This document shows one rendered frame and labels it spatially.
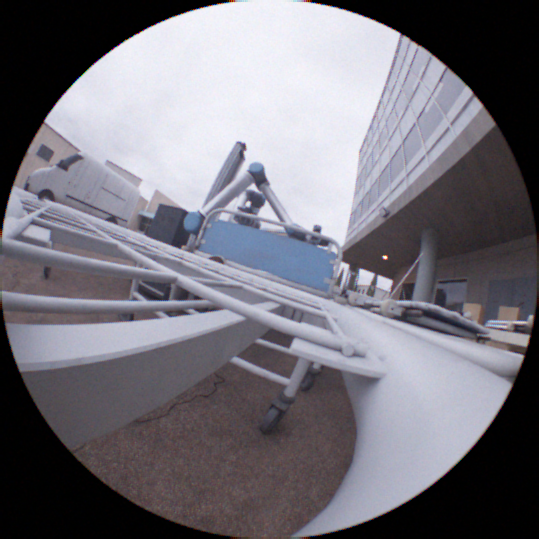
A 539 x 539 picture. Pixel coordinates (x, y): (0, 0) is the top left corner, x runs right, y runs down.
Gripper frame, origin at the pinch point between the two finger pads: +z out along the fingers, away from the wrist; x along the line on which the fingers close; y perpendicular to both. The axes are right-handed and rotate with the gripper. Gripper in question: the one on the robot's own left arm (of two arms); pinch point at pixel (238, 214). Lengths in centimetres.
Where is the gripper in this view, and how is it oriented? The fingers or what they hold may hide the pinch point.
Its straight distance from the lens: 93.1
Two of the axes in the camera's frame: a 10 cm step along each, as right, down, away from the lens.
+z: -1.9, 0.7, -9.8
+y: 9.4, 3.0, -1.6
